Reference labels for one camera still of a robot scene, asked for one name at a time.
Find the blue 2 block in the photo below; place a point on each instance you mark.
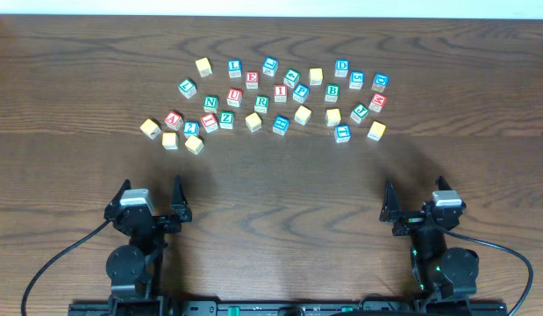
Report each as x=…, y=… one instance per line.
x=190, y=128

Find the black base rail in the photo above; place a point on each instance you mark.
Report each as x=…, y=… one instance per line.
x=370, y=306

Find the green N block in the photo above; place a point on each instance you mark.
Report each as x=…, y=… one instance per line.
x=210, y=104

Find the yellow block right centre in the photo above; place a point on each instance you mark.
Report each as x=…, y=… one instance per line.
x=332, y=117

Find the red A block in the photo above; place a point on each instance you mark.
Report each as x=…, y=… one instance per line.
x=174, y=120

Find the yellow block top centre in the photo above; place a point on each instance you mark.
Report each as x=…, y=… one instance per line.
x=315, y=76

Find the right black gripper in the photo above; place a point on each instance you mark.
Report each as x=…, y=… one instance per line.
x=417, y=220

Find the yellow C block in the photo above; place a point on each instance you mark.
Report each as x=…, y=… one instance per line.
x=170, y=141

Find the yellow M block far right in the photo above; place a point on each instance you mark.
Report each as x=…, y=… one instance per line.
x=376, y=130

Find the green B block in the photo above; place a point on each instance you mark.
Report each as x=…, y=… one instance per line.
x=332, y=92

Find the blue 5 block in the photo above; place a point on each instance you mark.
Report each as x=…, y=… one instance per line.
x=356, y=81

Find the green J block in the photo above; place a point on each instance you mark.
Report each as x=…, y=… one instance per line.
x=359, y=113

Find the red U block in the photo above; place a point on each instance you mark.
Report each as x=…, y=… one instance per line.
x=234, y=97

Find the red E block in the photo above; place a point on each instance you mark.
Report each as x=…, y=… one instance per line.
x=252, y=80

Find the yellow S block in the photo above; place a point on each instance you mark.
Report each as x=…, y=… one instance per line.
x=302, y=115

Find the green Z block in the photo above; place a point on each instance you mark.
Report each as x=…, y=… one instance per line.
x=226, y=120

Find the blue P block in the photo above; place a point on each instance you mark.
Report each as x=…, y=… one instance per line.
x=300, y=93

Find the green L block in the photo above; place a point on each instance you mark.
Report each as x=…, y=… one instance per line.
x=187, y=88

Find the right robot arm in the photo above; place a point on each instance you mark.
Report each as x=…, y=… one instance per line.
x=443, y=273

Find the blue T block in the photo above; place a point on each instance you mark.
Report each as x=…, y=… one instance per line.
x=342, y=133

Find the green R block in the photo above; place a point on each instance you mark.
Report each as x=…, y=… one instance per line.
x=261, y=104

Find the yellow block bottom left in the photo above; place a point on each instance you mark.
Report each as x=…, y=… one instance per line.
x=194, y=144

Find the blue d block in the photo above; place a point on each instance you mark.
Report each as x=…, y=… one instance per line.
x=380, y=82
x=341, y=68

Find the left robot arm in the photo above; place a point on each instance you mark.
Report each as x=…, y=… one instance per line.
x=135, y=268

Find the red I block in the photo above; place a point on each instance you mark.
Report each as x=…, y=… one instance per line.
x=280, y=93

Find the yellow block far left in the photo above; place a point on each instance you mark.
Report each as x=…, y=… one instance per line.
x=150, y=128

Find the blue E block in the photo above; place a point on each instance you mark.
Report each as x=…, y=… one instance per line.
x=280, y=125

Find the red M block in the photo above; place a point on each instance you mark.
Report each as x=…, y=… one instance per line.
x=377, y=102

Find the plain yellow block top left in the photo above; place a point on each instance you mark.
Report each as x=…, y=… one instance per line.
x=204, y=67

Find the red 1 block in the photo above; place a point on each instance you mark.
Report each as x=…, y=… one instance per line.
x=209, y=122

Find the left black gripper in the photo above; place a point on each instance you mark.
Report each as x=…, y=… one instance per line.
x=153, y=222

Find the blue D block far right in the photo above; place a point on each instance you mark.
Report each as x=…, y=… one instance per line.
x=380, y=82

